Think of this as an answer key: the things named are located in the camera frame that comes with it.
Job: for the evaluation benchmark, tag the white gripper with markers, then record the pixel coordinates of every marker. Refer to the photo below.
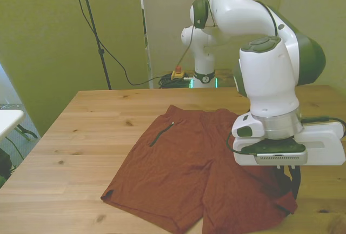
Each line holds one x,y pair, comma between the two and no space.
324,150

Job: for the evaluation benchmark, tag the rust red shorts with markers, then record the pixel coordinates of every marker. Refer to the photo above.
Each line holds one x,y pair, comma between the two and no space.
175,169

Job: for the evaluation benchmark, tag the yellow emergency stop button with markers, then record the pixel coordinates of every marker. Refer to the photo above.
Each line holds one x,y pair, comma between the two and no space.
177,75

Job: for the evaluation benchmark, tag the white vertical pole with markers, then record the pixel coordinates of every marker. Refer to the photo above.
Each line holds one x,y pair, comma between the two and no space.
148,61

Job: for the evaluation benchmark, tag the black tripod stand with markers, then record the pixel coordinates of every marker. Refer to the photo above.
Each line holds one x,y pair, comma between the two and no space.
93,26

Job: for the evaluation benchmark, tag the black side table leg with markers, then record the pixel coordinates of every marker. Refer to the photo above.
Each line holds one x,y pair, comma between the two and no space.
27,134

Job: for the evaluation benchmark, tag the white side table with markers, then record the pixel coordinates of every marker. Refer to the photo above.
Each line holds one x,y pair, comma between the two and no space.
8,121

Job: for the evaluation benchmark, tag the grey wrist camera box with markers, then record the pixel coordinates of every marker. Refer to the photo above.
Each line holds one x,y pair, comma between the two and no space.
281,159

